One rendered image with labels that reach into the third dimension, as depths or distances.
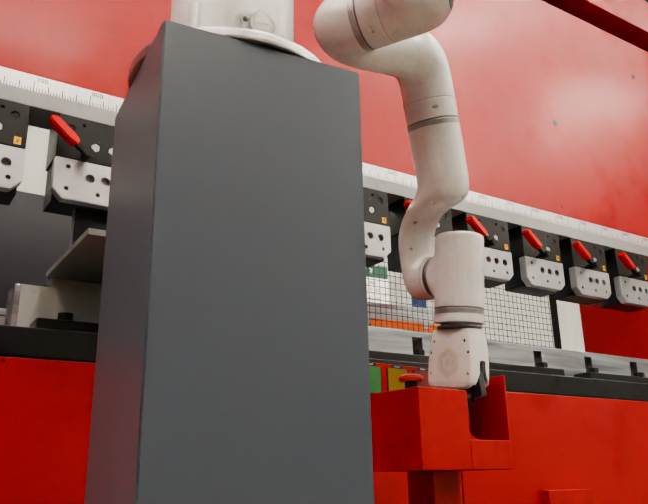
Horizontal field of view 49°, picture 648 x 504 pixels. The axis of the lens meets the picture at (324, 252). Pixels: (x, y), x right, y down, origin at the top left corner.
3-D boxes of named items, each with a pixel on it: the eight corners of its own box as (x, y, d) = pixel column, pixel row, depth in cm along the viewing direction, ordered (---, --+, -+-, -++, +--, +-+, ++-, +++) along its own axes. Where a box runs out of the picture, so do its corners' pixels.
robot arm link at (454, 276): (420, 308, 124) (461, 305, 116) (421, 234, 126) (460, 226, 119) (454, 312, 129) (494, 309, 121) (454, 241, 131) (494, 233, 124)
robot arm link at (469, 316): (422, 309, 123) (422, 326, 123) (461, 305, 116) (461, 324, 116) (455, 313, 128) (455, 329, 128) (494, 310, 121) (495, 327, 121)
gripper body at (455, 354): (422, 321, 124) (421, 387, 122) (467, 318, 116) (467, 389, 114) (452, 324, 128) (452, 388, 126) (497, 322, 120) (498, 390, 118)
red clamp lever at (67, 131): (56, 110, 125) (96, 152, 127) (51, 120, 129) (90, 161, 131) (49, 115, 124) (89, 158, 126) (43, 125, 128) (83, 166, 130)
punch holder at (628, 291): (623, 301, 208) (615, 247, 213) (598, 307, 215) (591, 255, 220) (654, 307, 216) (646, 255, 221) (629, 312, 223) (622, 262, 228)
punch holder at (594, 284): (578, 293, 198) (571, 236, 203) (553, 299, 204) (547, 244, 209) (612, 299, 205) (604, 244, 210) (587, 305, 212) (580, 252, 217)
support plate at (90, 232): (87, 234, 103) (88, 227, 103) (45, 277, 124) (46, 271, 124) (204, 252, 112) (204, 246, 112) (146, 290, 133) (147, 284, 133)
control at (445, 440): (422, 470, 103) (415, 346, 108) (353, 472, 115) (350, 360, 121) (513, 469, 114) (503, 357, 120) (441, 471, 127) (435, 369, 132)
